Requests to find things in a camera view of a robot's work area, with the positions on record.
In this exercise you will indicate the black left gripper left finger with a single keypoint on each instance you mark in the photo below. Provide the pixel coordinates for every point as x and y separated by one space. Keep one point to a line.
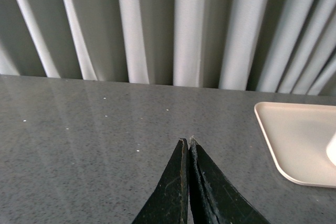
169 201

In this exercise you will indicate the grey pleated curtain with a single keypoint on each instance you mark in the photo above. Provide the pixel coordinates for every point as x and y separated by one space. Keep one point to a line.
284 46

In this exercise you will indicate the beige rectangular tray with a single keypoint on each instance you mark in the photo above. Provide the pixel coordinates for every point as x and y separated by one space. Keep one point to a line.
297 136

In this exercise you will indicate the white smiley face mug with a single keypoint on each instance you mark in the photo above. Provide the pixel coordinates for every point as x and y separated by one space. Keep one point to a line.
331 150

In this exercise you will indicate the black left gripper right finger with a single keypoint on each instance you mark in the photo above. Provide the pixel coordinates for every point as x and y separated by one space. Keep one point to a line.
213 197

